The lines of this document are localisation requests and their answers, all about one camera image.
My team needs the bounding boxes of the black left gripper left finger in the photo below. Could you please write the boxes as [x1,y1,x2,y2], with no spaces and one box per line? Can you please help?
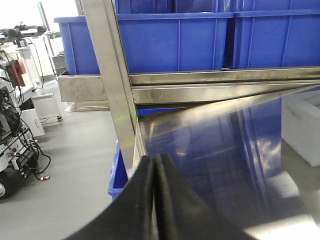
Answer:
[67,156,155,240]

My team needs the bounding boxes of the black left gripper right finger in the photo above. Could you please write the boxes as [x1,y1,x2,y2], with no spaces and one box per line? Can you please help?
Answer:
[155,153,253,240]

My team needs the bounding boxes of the blue bin below table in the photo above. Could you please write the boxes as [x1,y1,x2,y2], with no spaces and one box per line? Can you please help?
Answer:
[108,142,129,201]

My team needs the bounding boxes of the blue bin upper left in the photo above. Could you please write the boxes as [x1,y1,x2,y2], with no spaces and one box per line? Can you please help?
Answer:
[54,16,100,75]

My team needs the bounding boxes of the blue bin upper middle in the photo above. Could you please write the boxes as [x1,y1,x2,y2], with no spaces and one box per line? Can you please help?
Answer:
[114,0,234,73]

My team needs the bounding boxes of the blue bin upper right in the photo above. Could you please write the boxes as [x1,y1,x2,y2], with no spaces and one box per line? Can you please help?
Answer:
[232,0,320,69]

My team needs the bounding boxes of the stainless steel shelf rack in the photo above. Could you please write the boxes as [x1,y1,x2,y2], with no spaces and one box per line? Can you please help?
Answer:
[59,0,320,173]

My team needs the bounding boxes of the white cabinet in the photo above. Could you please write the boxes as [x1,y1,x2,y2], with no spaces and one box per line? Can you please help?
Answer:
[21,93,62,137]

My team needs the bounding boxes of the mobile robot with cables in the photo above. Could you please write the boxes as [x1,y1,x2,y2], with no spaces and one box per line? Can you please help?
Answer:
[0,22,52,200]

